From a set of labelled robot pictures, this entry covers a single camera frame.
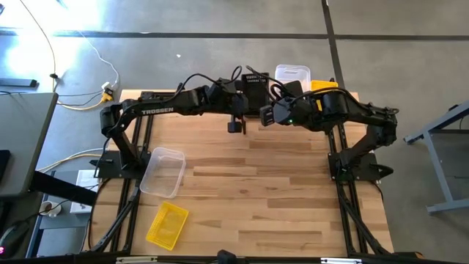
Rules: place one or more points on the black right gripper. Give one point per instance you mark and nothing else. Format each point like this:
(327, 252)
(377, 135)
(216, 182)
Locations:
(284, 111)

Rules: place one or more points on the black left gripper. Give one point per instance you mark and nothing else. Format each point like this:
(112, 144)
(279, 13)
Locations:
(239, 106)

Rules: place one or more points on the black slotted plastic basket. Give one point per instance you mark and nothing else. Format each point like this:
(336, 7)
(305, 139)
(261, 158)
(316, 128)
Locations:
(255, 95)

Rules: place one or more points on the clear plastic basket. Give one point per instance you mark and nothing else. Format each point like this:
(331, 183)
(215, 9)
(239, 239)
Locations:
(293, 75)
(163, 172)

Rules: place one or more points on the yellow slotted plastic basket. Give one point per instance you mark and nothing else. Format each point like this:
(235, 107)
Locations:
(167, 225)
(324, 85)

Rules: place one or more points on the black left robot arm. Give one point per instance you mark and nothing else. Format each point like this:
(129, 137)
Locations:
(157, 109)

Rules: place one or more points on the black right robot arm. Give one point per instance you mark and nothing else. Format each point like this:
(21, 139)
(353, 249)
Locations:
(366, 113)

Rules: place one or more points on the white and yellow power strip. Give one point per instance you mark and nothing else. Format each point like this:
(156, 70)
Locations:
(108, 91)

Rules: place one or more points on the gray side table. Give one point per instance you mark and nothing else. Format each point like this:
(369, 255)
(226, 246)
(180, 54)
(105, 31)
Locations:
(436, 154)

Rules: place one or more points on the white box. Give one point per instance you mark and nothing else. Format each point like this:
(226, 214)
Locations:
(86, 190)

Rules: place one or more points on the white cup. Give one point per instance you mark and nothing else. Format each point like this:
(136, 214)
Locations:
(49, 208)

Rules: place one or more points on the gray desk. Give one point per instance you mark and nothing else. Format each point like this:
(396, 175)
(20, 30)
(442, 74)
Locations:
(25, 139)

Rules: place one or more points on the black computer mouse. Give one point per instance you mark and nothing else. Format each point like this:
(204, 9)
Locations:
(12, 238)

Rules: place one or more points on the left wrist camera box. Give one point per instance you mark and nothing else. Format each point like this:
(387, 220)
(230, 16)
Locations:
(235, 127)

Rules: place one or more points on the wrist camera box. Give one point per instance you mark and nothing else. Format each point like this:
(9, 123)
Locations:
(267, 115)
(235, 127)

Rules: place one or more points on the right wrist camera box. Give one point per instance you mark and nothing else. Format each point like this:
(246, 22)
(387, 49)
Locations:
(267, 115)

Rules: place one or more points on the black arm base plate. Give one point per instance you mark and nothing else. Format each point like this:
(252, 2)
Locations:
(366, 172)
(110, 168)

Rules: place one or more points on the black aluminium table frame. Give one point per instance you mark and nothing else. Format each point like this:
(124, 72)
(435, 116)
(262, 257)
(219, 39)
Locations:
(278, 261)

